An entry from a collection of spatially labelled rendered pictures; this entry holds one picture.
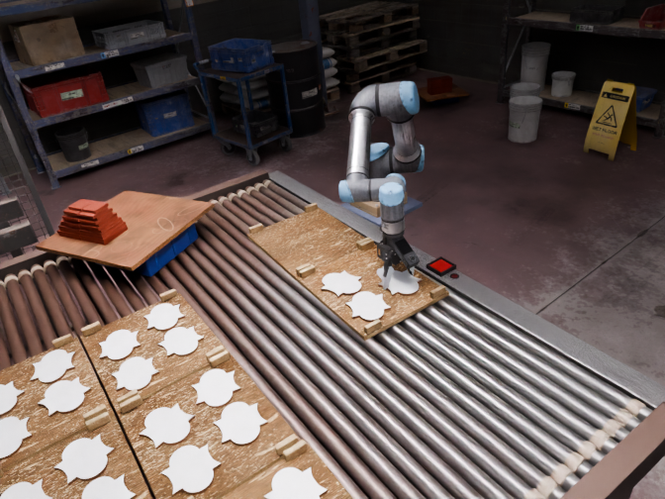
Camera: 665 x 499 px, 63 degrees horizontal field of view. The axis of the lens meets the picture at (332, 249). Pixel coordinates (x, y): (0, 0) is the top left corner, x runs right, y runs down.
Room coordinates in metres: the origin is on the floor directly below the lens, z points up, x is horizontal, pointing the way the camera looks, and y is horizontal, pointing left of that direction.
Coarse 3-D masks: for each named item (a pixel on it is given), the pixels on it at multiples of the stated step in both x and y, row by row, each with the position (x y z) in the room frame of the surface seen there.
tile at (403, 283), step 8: (400, 272) 1.55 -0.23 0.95; (408, 272) 1.54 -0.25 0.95; (392, 280) 1.51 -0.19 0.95; (400, 280) 1.50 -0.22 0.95; (408, 280) 1.50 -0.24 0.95; (416, 280) 1.49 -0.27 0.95; (392, 288) 1.46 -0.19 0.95; (400, 288) 1.46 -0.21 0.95; (408, 288) 1.45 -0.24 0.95; (416, 288) 1.45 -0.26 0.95; (392, 296) 1.43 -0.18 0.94
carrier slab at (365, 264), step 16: (352, 256) 1.70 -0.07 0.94; (368, 256) 1.69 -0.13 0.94; (320, 272) 1.62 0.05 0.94; (336, 272) 1.61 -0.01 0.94; (352, 272) 1.60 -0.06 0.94; (368, 272) 1.58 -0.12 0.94; (416, 272) 1.55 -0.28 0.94; (320, 288) 1.52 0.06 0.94; (368, 288) 1.49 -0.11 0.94; (432, 288) 1.45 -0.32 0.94; (336, 304) 1.42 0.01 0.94; (400, 304) 1.39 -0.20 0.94; (416, 304) 1.38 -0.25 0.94; (352, 320) 1.33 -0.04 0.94; (384, 320) 1.32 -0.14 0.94; (400, 320) 1.32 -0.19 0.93; (368, 336) 1.26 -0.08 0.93
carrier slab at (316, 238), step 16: (320, 208) 2.12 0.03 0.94; (288, 224) 2.00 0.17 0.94; (304, 224) 1.99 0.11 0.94; (320, 224) 1.97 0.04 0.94; (336, 224) 1.96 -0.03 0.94; (256, 240) 1.90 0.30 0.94; (272, 240) 1.89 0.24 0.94; (288, 240) 1.87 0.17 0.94; (304, 240) 1.86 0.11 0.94; (320, 240) 1.85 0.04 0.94; (336, 240) 1.83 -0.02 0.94; (352, 240) 1.82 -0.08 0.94; (272, 256) 1.76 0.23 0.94; (288, 256) 1.75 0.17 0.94; (304, 256) 1.74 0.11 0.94; (320, 256) 1.72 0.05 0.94; (336, 256) 1.71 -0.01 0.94; (288, 272) 1.65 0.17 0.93
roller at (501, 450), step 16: (224, 224) 2.10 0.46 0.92; (240, 240) 1.96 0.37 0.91; (256, 256) 1.83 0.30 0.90; (304, 288) 1.56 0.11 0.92; (320, 304) 1.46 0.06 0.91; (336, 320) 1.37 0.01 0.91; (352, 336) 1.30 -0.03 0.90; (384, 352) 1.19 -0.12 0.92; (400, 368) 1.12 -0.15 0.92; (416, 384) 1.06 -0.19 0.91; (432, 400) 1.00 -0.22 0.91; (448, 400) 0.98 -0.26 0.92; (448, 416) 0.95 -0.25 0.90; (464, 416) 0.93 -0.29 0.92; (480, 432) 0.87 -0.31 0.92; (496, 448) 0.83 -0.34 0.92; (512, 464) 0.78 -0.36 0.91; (528, 464) 0.77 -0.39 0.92; (528, 480) 0.74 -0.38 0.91; (544, 480) 0.72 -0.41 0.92; (544, 496) 0.70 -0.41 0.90; (560, 496) 0.69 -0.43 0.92
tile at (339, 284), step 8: (344, 272) 1.59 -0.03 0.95; (328, 280) 1.55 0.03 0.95; (336, 280) 1.54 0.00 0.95; (344, 280) 1.54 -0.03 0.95; (352, 280) 1.53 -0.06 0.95; (328, 288) 1.50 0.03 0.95; (336, 288) 1.50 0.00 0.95; (344, 288) 1.49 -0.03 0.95; (352, 288) 1.49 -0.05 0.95; (360, 288) 1.49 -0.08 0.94
